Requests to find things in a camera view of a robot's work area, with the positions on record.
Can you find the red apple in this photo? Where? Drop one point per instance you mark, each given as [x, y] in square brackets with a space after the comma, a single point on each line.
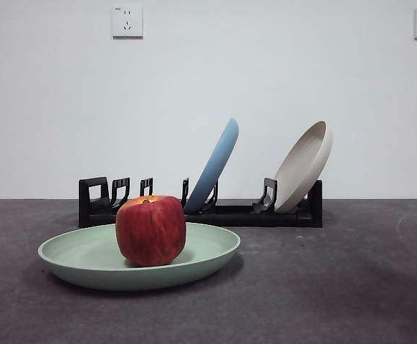
[151, 233]

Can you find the green plate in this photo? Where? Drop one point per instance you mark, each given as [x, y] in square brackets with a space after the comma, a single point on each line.
[86, 258]

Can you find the blue plate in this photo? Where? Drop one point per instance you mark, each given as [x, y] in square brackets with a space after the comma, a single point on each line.
[215, 165]

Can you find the black plate rack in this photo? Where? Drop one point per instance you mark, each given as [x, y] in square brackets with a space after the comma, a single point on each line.
[237, 216]

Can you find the cream plate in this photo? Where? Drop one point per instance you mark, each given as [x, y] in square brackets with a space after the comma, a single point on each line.
[301, 172]

